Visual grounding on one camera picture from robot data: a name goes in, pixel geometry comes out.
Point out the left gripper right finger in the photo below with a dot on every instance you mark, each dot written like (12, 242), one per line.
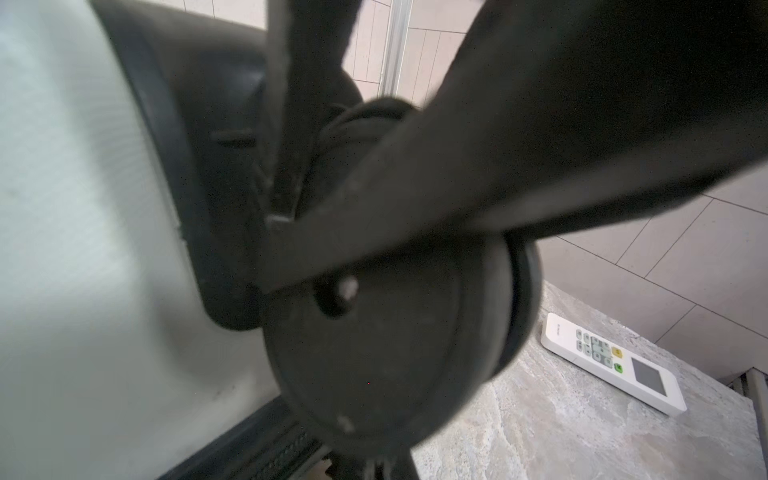
(556, 116)

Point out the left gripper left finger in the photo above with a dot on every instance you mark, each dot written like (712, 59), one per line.
(306, 43)

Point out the black white suitcase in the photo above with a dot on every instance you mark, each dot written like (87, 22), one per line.
(127, 241)

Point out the white remote control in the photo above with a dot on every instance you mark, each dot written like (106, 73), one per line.
(643, 379)

